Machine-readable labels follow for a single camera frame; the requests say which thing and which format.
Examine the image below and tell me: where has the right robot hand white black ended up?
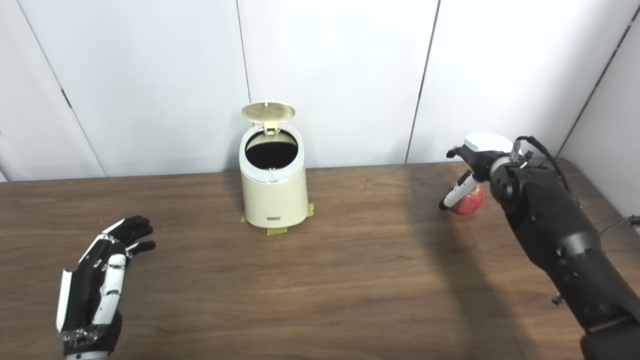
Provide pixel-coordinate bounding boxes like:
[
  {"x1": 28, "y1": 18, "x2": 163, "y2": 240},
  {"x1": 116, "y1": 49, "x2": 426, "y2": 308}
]
[{"x1": 439, "y1": 133, "x2": 521, "y2": 212}]

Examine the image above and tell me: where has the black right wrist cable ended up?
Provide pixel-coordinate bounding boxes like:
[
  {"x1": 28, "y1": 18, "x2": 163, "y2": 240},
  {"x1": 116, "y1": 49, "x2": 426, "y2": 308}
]
[{"x1": 509, "y1": 135, "x2": 584, "y2": 207}]

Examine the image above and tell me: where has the cream-colored bin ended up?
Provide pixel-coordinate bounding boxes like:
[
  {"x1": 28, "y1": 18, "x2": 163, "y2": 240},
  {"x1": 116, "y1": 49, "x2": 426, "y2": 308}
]
[{"x1": 238, "y1": 125, "x2": 310, "y2": 229}]

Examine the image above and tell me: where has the red apple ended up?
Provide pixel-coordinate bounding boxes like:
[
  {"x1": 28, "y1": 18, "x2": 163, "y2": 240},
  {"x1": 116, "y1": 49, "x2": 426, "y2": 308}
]
[{"x1": 449, "y1": 183, "x2": 485, "y2": 215}]

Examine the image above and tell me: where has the cream round bin lid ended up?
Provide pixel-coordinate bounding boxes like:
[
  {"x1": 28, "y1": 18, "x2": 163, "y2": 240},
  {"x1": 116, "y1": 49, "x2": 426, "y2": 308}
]
[{"x1": 241, "y1": 101, "x2": 296, "y2": 136}]

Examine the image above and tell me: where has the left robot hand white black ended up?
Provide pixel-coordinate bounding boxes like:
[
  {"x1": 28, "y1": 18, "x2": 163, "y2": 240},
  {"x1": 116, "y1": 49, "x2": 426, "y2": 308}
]
[{"x1": 56, "y1": 215, "x2": 157, "y2": 357}]

